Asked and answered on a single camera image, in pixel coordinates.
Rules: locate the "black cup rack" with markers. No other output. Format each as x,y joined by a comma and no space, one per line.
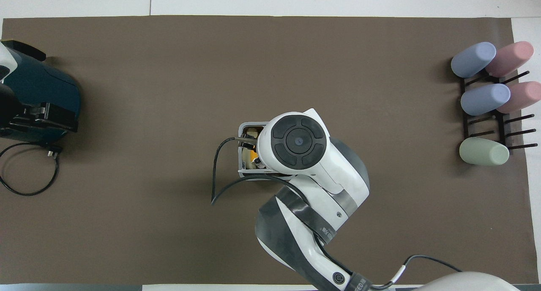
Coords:
466,126

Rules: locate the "grey trash bin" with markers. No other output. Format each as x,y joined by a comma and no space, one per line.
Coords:
241,166

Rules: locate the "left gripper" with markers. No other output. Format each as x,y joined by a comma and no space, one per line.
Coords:
59,116

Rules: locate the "green cup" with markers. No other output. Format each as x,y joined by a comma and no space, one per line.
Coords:
484,151

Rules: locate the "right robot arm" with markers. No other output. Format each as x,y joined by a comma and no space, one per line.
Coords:
312,185

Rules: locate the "yellow trash piece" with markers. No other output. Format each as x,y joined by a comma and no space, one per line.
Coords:
253,156

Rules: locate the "pink cup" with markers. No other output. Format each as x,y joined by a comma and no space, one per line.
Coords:
524,97
512,57

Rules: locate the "blue cup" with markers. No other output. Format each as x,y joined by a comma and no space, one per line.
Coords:
472,60
484,99

